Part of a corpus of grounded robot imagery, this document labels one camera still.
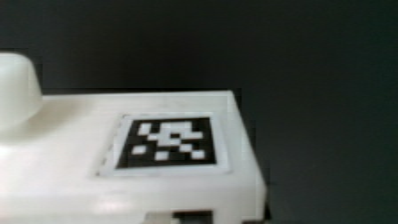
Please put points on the white drawer box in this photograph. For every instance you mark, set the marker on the white drawer box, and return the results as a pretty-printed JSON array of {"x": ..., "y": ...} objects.
[{"x": 122, "y": 158}]

